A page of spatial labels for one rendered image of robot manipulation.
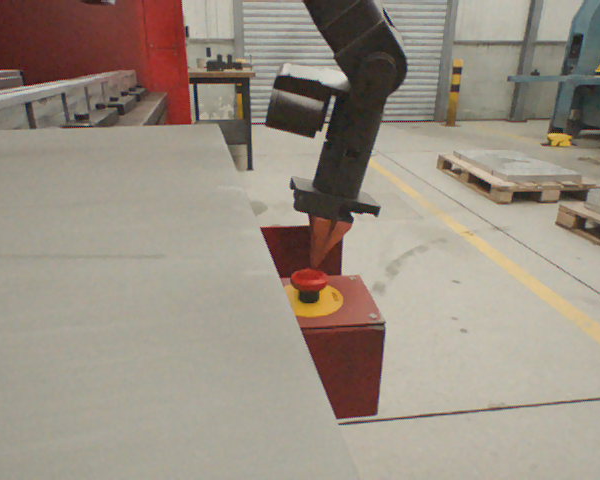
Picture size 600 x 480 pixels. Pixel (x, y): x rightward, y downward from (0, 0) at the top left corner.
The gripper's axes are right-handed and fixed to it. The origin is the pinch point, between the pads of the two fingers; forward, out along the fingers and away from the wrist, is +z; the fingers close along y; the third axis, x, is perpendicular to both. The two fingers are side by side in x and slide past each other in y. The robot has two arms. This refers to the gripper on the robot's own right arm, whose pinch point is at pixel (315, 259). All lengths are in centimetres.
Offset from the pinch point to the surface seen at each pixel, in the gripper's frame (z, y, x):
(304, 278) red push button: -1.8, 3.4, 10.4
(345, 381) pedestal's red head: 6.7, -2.7, 14.6
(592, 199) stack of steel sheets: 2, -212, -192
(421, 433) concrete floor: 65, -58, -45
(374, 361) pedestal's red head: 3.9, -4.9, 14.7
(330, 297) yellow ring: 0.2, -0.2, 9.6
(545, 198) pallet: 15, -227, -249
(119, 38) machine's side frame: -19, 66, -164
